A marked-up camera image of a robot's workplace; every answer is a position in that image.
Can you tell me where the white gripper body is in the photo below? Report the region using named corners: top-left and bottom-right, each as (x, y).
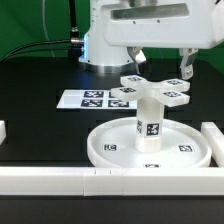
top-left (100, 0), bottom-right (224, 49)

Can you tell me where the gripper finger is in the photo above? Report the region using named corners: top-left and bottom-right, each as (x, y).
top-left (127, 47), bottom-right (146, 74)
top-left (179, 48), bottom-right (198, 80)

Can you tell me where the white cross-shaped table base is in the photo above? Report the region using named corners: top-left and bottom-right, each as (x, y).
top-left (111, 75), bottom-right (190, 107)

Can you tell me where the white round table top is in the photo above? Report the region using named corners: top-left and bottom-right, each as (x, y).
top-left (87, 117), bottom-right (212, 169)

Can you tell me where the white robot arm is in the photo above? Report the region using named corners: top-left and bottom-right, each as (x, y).
top-left (80, 0), bottom-right (224, 80)

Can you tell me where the white marker plate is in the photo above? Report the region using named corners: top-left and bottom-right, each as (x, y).
top-left (57, 90), bottom-right (137, 109)

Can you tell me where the white right fence bar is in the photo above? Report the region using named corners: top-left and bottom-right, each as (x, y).
top-left (201, 122), bottom-right (224, 168)

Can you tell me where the white fence bar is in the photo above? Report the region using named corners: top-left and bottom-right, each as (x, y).
top-left (0, 167), bottom-right (224, 196)
top-left (0, 120), bottom-right (6, 145)
top-left (201, 122), bottom-right (224, 168)

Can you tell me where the white left fence bar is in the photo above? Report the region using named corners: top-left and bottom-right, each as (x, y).
top-left (0, 120), bottom-right (6, 145)

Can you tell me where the white front fence bar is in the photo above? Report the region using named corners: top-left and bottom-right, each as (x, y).
top-left (0, 167), bottom-right (224, 196)

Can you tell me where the black vertical cable connector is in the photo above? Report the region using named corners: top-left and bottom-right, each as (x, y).
top-left (68, 0), bottom-right (79, 37)

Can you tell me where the black cable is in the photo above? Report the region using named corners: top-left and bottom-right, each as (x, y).
top-left (0, 38), bottom-right (85, 63)

